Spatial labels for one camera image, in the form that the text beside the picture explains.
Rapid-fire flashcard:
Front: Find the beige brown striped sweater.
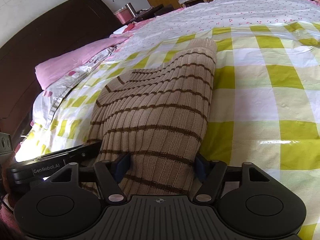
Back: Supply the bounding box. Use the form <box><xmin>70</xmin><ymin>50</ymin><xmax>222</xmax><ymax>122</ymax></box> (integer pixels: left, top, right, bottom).
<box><xmin>86</xmin><ymin>38</ymin><xmax>217</xmax><ymax>196</ymax></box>

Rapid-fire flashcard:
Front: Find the grey patterned pillow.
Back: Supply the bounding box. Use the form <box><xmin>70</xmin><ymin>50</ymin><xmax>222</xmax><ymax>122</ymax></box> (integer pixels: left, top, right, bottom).
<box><xmin>32</xmin><ymin>45</ymin><xmax>117</xmax><ymax>128</ymax></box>

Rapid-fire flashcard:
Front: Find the yellow checkered bed sheet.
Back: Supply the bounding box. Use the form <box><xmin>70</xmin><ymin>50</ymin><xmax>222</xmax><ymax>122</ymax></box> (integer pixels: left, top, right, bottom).
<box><xmin>16</xmin><ymin>21</ymin><xmax>319</xmax><ymax>239</ymax></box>

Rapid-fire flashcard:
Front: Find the pink pillow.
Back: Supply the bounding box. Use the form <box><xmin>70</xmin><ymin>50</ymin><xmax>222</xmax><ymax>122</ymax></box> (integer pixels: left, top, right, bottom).
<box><xmin>35</xmin><ymin>36</ymin><xmax>128</xmax><ymax>90</ymax></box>

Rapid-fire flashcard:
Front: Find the white floral bed cover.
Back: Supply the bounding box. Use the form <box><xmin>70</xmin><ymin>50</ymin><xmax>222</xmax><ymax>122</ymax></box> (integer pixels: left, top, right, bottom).
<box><xmin>114</xmin><ymin>0</ymin><xmax>319</xmax><ymax>60</ymax></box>

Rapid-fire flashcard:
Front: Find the dark wooden headboard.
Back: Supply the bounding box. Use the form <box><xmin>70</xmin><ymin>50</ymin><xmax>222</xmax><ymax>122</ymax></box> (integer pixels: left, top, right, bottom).
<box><xmin>1</xmin><ymin>0</ymin><xmax>121</xmax><ymax>147</ymax></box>

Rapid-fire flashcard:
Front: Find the pink storage box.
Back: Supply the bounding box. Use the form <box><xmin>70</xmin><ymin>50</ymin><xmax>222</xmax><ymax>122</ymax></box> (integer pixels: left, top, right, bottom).
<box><xmin>114</xmin><ymin>8</ymin><xmax>133</xmax><ymax>24</ymax></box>

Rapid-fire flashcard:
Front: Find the dark bedside table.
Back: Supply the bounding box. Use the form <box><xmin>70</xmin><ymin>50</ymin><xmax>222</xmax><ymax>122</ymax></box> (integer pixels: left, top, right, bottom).
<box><xmin>128</xmin><ymin>4</ymin><xmax>174</xmax><ymax>23</ymax></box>

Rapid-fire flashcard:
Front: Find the steel thermos cup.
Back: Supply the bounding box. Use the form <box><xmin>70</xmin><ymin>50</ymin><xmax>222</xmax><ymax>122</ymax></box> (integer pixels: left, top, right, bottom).
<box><xmin>125</xmin><ymin>3</ymin><xmax>137</xmax><ymax>17</ymax></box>

